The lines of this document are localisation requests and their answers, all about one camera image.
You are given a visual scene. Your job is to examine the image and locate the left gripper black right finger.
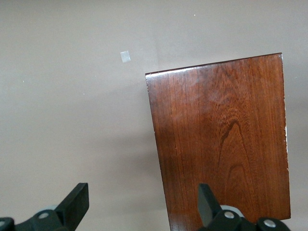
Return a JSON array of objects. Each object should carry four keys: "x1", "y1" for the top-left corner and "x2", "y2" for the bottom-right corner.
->
[{"x1": 197, "y1": 183, "x2": 292, "y2": 231}]

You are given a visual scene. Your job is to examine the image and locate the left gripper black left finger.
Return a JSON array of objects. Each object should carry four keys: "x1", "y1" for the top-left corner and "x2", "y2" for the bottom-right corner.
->
[{"x1": 0, "y1": 182, "x2": 90, "y2": 231}]

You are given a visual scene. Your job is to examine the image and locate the dark brown wooden cabinet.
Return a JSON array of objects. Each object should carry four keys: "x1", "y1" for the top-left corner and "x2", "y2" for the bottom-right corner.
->
[{"x1": 145, "y1": 52, "x2": 292, "y2": 231}]

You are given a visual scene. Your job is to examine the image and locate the small square tape patch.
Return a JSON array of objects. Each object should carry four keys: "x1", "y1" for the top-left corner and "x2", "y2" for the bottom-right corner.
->
[{"x1": 120, "y1": 51, "x2": 131, "y2": 64}]

